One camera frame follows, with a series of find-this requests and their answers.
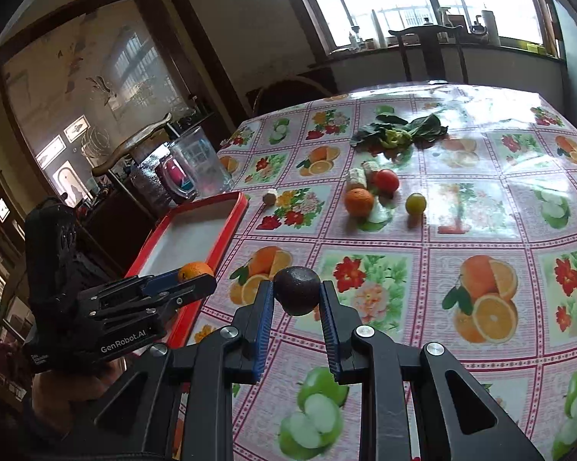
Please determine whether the floral fruit printed tablecloth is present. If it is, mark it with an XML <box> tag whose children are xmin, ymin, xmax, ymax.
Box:
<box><xmin>173</xmin><ymin>81</ymin><xmax>577</xmax><ymax>461</ymax></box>

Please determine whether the large orange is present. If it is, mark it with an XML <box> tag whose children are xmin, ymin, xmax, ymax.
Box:
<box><xmin>344</xmin><ymin>187</ymin><xmax>375</xmax><ymax>217</ymax></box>

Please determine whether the small orange mandarin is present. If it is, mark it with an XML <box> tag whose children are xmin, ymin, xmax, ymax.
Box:
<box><xmin>178</xmin><ymin>262</ymin><xmax>215</xmax><ymax>282</ymax></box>

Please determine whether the dark kettle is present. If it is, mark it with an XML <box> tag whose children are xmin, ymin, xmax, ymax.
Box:
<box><xmin>469</xmin><ymin>14</ymin><xmax>489</xmax><ymax>43</ymax></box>

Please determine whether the window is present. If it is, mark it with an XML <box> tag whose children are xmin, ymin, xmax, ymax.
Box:
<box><xmin>288</xmin><ymin>0</ymin><xmax>553</xmax><ymax>53</ymax></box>

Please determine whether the curved-back wooden chair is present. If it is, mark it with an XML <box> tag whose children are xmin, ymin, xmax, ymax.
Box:
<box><xmin>79</xmin><ymin>112</ymin><xmax>174</xmax><ymax>250</ymax></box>

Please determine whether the red thermos cup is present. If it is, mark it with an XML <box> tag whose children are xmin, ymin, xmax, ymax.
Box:
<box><xmin>158</xmin><ymin>156</ymin><xmax>199</xmax><ymax>201</ymax></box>

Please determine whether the green leafy vegetable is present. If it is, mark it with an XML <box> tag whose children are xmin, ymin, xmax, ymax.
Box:
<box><xmin>350</xmin><ymin>112</ymin><xmax>449</xmax><ymax>151</ymax></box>

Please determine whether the etched glass partition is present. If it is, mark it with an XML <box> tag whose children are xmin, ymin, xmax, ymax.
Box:
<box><xmin>0</xmin><ymin>2</ymin><xmax>195</xmax><ymax>202</ymax></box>

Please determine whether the dark purple plum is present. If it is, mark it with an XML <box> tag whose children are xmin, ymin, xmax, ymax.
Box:
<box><xmin>273</xmin><ymin>265</ymin><xmax>322</xmax><ymax>317</ymax></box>

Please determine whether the clear plastic pitcher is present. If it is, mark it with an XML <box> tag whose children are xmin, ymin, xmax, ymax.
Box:
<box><xmin>167</xmin><ymin>126</ymin><xmax>235</xmax><ymax>199</ymax></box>

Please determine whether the white paper roll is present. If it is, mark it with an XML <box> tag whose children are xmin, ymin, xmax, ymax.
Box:
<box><xmin>481</xmin><ymin>8</ymin><xmax>502</xmax><ymax>48</ymax></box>

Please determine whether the red plastic tray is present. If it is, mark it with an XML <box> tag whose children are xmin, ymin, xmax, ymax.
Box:
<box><xmin>125</xmin><ymin>191</ymin><xmax>249</xmax><ymax>351</ymax></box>

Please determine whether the red tomato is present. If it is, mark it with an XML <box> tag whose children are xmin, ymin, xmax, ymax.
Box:
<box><xmin>374</xmin><ymin>169</ymin><xmax>401</xmax><ymax>194</ymax></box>

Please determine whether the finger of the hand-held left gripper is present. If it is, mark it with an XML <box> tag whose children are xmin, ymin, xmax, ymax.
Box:
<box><xmin>89</xmin><ymin>276</ymin><xmax>218</xmax><ymax>320</ymax></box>
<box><xmin>79</xmin><ymin>271</ymin><xmax>186</xmax><ymax>301</ymax></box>

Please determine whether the dark square-back chair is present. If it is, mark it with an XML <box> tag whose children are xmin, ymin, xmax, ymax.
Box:
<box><xmin>387</xmin><ymin>25</ymin><xmax>470</xmax><ymax>85</ymax></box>

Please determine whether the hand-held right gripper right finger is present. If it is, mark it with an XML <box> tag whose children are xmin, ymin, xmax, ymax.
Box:
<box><xmin>319</xmin><ymin>280</ymin><xmax>544</xmax><ymax>461</ymax></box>

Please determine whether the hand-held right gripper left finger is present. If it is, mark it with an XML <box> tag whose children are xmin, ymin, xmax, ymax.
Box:
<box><xmin>94</xmin><ymin>281</ymin><xmax>275</xmax><ymax>461</ymax></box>

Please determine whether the round-back dark chair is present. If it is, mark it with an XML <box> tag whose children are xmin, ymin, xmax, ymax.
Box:
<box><xmin>254</xmin><ymin>76</ymin><xmax>336</xmax><ymax>117</ymax></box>

